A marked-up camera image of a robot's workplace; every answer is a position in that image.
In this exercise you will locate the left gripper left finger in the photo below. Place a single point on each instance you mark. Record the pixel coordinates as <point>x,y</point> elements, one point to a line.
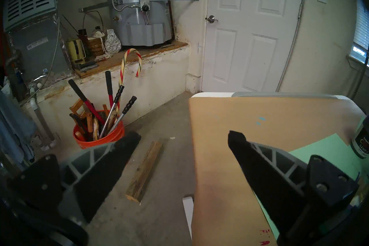
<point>101,173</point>

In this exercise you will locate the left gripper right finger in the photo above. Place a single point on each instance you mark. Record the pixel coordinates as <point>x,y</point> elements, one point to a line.
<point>274,185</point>

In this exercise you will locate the purple paint sample jar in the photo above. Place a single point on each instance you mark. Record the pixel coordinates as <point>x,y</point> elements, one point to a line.
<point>361,141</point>

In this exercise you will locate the orange plastic bucket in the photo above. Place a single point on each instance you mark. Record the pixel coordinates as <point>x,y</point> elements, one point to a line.
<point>89,143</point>

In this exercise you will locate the rough wooden log piece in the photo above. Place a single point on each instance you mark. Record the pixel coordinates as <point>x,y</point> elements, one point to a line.
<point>144,167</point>

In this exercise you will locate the mint green paper sheet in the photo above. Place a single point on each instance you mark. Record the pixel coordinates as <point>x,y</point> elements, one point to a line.
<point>360,125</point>
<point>325,147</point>

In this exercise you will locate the brown paper covered table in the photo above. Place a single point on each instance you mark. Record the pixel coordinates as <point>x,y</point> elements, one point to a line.
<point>230,115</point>

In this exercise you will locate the flat wooden slat board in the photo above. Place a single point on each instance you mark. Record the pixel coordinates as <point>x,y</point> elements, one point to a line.
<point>358,194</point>

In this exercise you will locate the white PVC pipe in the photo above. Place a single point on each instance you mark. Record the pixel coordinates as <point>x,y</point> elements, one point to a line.
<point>34,102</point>

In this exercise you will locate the blue hanging cloth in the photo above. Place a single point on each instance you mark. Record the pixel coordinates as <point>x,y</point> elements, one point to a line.
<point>14,127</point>

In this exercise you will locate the striped candy cane decoration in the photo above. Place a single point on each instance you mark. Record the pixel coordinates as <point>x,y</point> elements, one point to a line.
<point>122,69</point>

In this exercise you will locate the yellow can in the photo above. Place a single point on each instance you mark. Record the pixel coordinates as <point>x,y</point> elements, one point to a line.
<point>75,49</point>

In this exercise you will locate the brown wicker basket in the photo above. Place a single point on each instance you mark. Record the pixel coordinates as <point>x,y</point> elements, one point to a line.
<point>95,46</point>

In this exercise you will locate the plywood heater platform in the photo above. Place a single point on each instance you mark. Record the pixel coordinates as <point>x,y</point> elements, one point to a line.
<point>150,52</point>

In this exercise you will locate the aluminium foil wrapped bundle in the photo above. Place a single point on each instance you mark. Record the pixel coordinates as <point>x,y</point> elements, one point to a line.
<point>112,42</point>

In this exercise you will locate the white panel door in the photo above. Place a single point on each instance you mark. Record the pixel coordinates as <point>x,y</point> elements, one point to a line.
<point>248,46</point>

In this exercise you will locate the grey water heater tank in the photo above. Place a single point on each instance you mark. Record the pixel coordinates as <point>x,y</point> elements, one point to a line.
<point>138,17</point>

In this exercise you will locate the silver door knob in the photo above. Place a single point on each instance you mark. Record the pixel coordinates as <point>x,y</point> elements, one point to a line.
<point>212,19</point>

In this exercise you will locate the white window blinds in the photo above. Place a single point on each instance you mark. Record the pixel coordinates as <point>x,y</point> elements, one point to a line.
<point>363,32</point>

